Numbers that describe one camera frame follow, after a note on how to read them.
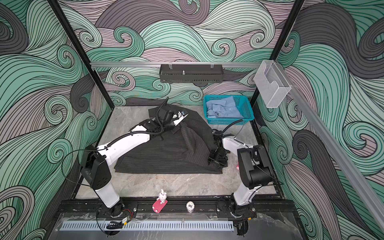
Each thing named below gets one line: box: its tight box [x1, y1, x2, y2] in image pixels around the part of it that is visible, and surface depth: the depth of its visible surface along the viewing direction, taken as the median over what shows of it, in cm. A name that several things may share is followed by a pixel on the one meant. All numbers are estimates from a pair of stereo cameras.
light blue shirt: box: [206, 96, 244, 118], surface depth 116 cm
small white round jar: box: [186, 201, 195, 213], surface depth 71 cm
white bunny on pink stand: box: [152, 189, 168, 214], surface depth 74 cm
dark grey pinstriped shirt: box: [114, 103, 223, 174], surface depth 91 cm
